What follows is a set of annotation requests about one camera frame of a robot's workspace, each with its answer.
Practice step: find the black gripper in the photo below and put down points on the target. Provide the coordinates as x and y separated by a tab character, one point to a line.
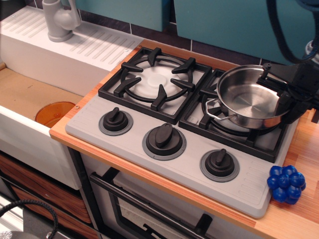
299	82

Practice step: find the stainless steel pot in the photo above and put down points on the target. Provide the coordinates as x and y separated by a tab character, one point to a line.
243	101

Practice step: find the blue toy blueberry cluster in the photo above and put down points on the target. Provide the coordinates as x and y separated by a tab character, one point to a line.
286	184

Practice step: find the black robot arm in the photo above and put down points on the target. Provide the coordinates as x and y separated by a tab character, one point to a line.
312	48

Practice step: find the black right stove knob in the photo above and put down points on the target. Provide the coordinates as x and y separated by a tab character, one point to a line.
219	166

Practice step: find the black stove knob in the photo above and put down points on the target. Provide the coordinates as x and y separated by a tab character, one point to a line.
164	143
219	166
115	122

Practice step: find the grey toy stove top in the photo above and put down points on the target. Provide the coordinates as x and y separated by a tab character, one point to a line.
248	192

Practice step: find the black middle stove knob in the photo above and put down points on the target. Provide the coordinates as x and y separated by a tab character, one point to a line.
164	143

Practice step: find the black left stove knob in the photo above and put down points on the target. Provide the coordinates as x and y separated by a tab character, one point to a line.
115	122

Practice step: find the black right burner grate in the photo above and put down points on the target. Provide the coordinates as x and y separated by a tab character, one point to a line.
268	144

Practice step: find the black burner grate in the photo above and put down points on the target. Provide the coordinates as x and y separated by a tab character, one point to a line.
156	84
268	144

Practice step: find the black left burner grate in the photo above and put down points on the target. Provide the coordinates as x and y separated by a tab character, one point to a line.
156	84

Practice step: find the teal cabinet left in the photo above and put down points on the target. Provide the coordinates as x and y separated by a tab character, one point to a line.
151	14

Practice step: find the grey toy faucet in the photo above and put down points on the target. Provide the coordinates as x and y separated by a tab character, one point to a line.
60	22

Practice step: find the white toy sink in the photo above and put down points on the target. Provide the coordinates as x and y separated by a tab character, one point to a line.
35	72

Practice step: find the wooden drawer front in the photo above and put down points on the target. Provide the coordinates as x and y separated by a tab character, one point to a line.
28	183

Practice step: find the oven door with black handle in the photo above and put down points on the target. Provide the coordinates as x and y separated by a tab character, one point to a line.
142	211

